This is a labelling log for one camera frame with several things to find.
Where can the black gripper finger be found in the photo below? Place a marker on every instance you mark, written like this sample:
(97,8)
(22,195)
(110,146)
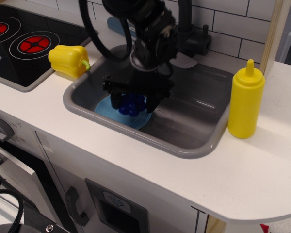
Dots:
(115,99)
(152,102)

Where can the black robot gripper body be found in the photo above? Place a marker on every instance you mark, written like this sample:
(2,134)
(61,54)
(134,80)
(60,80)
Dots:
(150,84)

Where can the blue toy blueberries cluster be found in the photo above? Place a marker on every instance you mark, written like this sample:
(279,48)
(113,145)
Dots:
(132,104)

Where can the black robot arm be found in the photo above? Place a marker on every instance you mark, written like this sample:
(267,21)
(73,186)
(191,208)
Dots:
(151,42)

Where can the light blue plastic plate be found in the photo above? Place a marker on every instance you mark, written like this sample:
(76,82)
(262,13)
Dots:
(105,109)

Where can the grey plastic sink basin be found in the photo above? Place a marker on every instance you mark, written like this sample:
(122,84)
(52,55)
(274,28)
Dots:
(188,124)

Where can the black toy faucet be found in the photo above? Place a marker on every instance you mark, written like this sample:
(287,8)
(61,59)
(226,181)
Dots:
(191,41)

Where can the yellow toy bell pepper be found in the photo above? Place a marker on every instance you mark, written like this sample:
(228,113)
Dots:
(69,60)

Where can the yellow squeeze mustard bottle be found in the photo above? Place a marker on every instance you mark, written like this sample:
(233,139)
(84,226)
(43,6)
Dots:
(246,95)

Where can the black toy stove top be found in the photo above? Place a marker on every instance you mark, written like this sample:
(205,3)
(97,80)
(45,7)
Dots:
(25,42)

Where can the grey dishwasher panel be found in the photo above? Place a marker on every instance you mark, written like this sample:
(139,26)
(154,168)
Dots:
(116,211)

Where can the grey oven knob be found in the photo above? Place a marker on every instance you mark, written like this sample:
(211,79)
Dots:
(6,132)

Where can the white toy oven door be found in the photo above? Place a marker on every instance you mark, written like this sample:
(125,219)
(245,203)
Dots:
(23,179)

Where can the blue handled toy knife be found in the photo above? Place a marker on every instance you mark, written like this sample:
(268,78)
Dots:
(182,61)

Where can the grey cabinet door handle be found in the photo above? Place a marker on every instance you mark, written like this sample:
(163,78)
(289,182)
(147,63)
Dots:
(71,198)

